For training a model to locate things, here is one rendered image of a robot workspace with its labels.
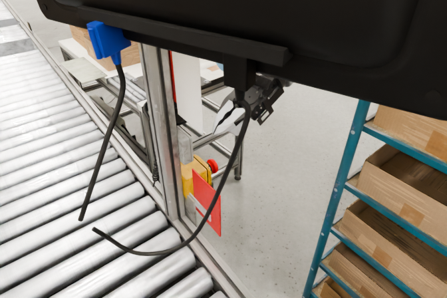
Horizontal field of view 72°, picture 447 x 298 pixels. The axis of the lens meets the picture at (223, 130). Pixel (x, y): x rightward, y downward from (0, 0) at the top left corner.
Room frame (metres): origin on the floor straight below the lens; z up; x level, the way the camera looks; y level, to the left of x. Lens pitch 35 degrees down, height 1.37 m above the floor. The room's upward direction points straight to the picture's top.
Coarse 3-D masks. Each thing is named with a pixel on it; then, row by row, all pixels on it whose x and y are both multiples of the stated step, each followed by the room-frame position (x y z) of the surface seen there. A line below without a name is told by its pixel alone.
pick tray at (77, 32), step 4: (72, 28) 1.79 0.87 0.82; (76, 28) 1.70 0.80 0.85; (80, 28) 1.87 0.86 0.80; (72, 32) 1.81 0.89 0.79; (76, 32) 1.72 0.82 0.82; (80, 32) 1.65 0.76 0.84; (84, 32) 1.88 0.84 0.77; (76, 36) 1.74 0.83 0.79; (80, 36) 1.67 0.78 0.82; (76, 40) 1.76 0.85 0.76; (80, 40) 1.69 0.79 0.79; (80, 44) 1.71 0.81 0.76; (84, 44) 1.64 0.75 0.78; (84, 48) 1.66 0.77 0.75
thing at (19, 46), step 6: (6, 42) 1.60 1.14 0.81; (12, 42) 1.61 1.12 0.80; (18, 42) 1.63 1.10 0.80; (24, 42) 1.64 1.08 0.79; (30, 42) 1.66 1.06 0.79; (0, 48) 1.57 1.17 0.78; (6, 48) 1.59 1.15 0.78; (12, 48) 1.61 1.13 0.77; (18, 48) 1.62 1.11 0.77; (24, 48) 1.64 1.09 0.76; (30, 48) 1.65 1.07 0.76; (0, 54) 1.57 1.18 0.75; (6, 54) 1.58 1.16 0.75; (12, 54) 1.60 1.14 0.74
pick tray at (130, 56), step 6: (84, 36) 1.58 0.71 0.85; (84, 42) 1.57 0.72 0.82; (90, 42) 1.48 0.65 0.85; (132, 42) 1.74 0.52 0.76; (90, 48) 1.50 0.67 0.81; (126, 48) 1.43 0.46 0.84; (132, 48) 1.44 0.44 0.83; (90, 54) 1.53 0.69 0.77; (126, 54) 1.42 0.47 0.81; (132, 54) 1.44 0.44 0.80; (138, 54) 1.46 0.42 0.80; (96, 60) 1.47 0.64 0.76; (102, 60) 1.39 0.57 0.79; (108, 60) 1.37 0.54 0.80; (126, 60) 1.42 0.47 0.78; (132, 60) 1.44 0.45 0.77; (138, 60) 1.46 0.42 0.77; (102, 66) 1.41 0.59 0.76; (108, 66) 1.36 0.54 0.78; (114, 66) 1.38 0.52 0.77; (126, 66) 1.42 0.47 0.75
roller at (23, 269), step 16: (128, 208) 0.53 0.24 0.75; (144, 208) 0.54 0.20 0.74; (96, 224) 0.48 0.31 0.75; (112, 224) 0.49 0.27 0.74; (128, 224) 0.50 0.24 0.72; (64, 240) 0.44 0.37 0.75; (80, 240) 0.44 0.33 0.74; (96, 240) 0.45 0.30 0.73; (32, 256) 0.39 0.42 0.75; (48, 256) 0.40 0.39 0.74; (64, 256) 0.41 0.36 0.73; (0, 272) 0.36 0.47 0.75; (16, 272) 0.36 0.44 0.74; (32, 272) 0.37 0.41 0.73; (0, 288) 0.33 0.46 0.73
